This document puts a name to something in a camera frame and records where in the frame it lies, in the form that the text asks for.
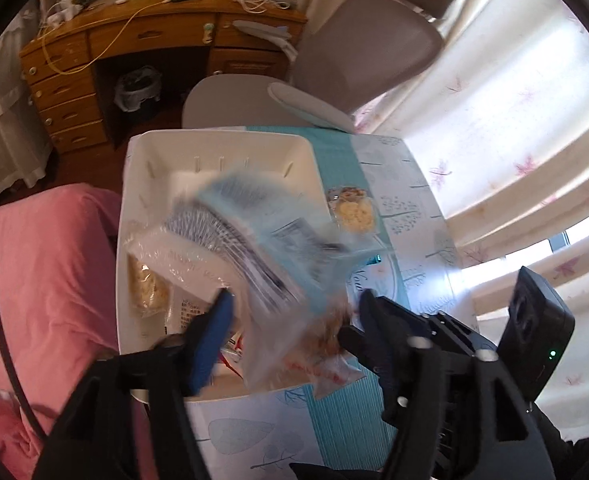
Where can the small green white gadget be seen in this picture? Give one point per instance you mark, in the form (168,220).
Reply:
(208,32)

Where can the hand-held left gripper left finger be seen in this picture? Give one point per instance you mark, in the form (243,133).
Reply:
(212,340)

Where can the pink towel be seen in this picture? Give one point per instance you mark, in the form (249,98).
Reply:
(4,420)

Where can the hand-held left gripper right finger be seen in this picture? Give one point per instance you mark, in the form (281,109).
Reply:
(377,312)

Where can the white printed label packet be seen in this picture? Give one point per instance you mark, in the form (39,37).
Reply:
(182,312)

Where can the white power strip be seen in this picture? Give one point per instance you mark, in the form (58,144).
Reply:
(64,12)

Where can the trash bin with bag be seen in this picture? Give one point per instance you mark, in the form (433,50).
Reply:
(137,92)

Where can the teal striped table runner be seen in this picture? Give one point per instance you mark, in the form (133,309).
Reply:
(344,160)

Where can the pink blanket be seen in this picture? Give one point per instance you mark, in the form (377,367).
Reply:
(49,270)

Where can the white plastic tray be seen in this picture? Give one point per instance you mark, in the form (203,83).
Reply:
(214,160)

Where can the floral white curtain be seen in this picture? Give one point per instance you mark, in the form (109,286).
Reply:
(514,110)

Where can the clear mixed snack packet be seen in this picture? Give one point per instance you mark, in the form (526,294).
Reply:
(354,212)

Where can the wooden desk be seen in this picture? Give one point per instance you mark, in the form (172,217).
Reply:
(174,35)

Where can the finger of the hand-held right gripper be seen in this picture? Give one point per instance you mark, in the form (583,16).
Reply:
(374,366)
(454,331)

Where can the grey office chair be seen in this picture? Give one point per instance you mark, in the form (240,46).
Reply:
(364,45)

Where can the large white blue snack bag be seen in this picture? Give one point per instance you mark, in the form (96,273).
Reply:
(239,225)

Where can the red white snack packet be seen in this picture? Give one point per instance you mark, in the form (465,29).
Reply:
(235,352)

